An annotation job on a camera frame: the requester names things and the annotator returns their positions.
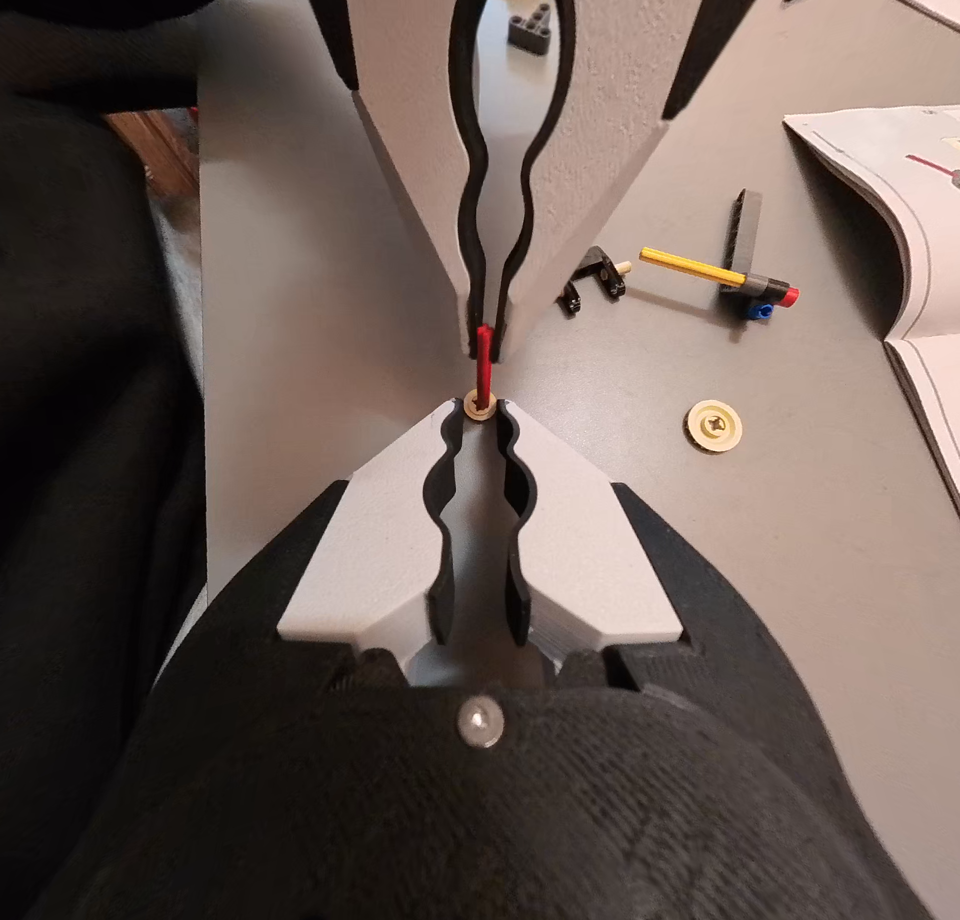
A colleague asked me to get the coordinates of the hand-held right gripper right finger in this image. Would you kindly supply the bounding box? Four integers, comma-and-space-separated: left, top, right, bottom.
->
496, 400, 685, 649

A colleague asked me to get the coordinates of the black lego frame with pins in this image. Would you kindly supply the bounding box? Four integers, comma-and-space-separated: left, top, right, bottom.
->
556, 245, 633, 314

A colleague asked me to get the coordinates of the large tan lego gear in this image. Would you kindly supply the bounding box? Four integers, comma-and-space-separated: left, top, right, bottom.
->
682, 399, 745, 455

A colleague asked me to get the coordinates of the red lego axle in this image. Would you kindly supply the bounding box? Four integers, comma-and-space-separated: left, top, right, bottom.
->
474, 324, 498, 411

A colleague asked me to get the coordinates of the person's black clothed body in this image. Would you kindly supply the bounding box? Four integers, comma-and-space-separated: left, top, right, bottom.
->
0, 95, 207, 749

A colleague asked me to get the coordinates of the person's left forearm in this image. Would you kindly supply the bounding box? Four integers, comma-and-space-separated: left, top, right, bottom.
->
0, 0, 275, 111

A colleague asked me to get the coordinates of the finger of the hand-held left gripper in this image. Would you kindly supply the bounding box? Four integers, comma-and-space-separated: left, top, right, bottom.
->
346, 0, 500, 360
491, 0, 723, 365

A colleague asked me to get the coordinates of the open instruction booklet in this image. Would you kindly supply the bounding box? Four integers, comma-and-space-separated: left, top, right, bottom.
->
782, 106, 960, 518

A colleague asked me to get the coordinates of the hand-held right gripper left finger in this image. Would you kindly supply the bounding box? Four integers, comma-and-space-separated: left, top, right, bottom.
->
276, 397, 462, 649

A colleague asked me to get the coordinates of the dark grey lego piece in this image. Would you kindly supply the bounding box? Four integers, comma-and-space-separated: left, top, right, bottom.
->
506, 4, 558, 55

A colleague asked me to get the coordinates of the grey lego beam assembly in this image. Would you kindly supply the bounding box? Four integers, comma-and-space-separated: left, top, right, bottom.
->
637, 187, 801, 323

